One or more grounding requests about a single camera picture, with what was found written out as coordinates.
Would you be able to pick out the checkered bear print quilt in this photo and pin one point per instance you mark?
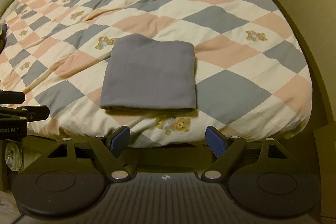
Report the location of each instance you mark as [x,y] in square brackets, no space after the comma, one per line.
[223,16]

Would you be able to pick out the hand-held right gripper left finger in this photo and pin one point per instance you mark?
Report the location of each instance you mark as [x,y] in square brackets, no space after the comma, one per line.
[120,141]

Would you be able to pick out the grey plaid pillow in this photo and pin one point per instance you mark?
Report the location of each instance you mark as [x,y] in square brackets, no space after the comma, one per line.
[6,1]

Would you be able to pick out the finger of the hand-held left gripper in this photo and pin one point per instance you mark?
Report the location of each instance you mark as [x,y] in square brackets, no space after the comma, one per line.
[36,111]
[13,97]

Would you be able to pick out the grey pants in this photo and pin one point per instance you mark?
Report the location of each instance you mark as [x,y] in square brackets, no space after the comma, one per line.
[149,74]

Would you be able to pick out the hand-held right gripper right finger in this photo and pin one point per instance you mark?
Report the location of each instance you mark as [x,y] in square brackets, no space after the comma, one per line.
[216,142]

